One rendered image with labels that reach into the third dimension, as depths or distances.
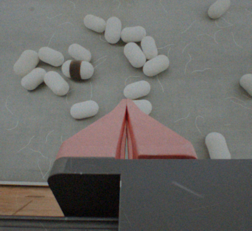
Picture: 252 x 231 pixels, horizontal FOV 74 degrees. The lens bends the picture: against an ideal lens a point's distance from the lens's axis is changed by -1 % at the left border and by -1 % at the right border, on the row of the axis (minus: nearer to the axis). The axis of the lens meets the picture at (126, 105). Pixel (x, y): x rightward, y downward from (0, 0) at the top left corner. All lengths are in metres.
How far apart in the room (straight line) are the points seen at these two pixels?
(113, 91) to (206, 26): 0.16
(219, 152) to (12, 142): 0.23
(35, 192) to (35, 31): 0.21
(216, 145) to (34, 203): 0.19
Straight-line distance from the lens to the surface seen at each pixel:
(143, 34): 0.23
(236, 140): 0.24
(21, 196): 0.23
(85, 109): 0.19
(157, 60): 0.21
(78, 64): 0.21
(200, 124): 0.22
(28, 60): 0.24
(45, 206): 0.21
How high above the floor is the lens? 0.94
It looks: 75 degrees down
